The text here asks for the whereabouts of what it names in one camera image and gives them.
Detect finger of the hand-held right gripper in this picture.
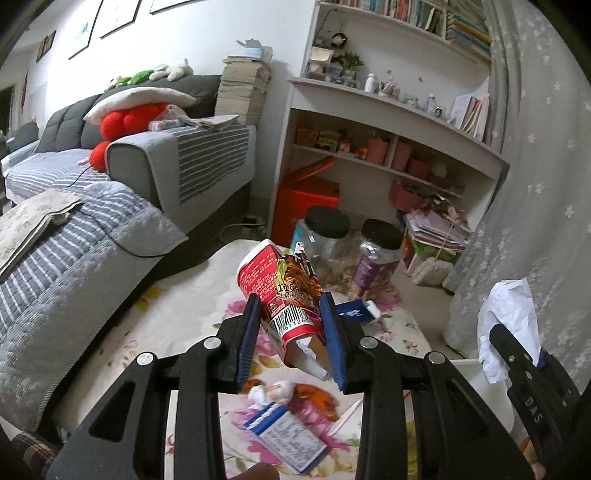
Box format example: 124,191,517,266
538,348,581,416
488,323,548,462

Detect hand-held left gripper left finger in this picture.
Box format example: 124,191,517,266
46,293,262,480

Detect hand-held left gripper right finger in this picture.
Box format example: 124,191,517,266
320,292,543,480

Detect white plastic bin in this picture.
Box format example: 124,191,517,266
450,357,517,435

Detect crushed red paper carton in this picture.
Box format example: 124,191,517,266
237,239,333,381

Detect white paper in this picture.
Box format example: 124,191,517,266
478,278,540,385

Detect small dark blue box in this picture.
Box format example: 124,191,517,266
335,299,382,324

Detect floral mat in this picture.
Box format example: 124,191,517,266
53,237,432,480

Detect white stick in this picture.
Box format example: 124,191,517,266
329,401,362,435

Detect blue white paper box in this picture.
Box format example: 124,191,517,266
244,401,329,474

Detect clear jar purple label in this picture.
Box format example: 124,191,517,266
353,219,404,291

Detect clear jar blue label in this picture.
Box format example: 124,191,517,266
290,206,352,287

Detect white fluffy bag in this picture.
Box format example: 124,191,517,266
412,256,455,286

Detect red box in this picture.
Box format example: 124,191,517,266
271,178,340,247

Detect stack of papers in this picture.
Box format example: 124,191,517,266
404,194,472,252

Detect pink basket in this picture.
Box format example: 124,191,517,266
389,181,423,210

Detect red round plastic item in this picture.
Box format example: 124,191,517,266
288,157,336,185

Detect striped seat cover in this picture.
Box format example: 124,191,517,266
0,138,189,430

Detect striped armrest cloth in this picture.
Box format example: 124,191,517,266
150,124,257,206

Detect white lace curtain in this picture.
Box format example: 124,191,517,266
443,0,591,416

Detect white bookshelf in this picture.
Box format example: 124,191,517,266
267,0,511,282

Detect newspaper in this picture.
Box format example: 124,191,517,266
182,113,241,130

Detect plaid cloth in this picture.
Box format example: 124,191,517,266
9,431,63,478

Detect beige folded cloth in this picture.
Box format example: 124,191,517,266
0,189,84,282

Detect stack of old books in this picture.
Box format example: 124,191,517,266
215,55,272,126

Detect red plush toy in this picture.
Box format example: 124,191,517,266
89,104,168,171

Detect standing books on ledge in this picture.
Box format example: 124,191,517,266
450,92,491,141

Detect white pillow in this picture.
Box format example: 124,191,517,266
83,86,197,124

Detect clear storage box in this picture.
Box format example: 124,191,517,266
307,46,333,81

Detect small green plant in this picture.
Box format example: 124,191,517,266
342,52,365,77

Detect white plush toy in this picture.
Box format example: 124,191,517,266
152,59,194,81

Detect grey sofa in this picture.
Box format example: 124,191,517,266
0,74,257,435

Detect green plush toy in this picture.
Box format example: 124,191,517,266
115,69,155,86

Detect blue white tissue box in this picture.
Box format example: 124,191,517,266
236,38,274,62

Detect row of shelved books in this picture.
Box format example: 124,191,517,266
332,0,492,58

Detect small dark picture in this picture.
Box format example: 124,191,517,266
36,30,57,63

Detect black cable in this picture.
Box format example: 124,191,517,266
60,166,160,257

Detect narrow picture frame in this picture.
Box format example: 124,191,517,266
68,0,98,60

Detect medium picture frame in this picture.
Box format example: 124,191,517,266
99,0,141,38

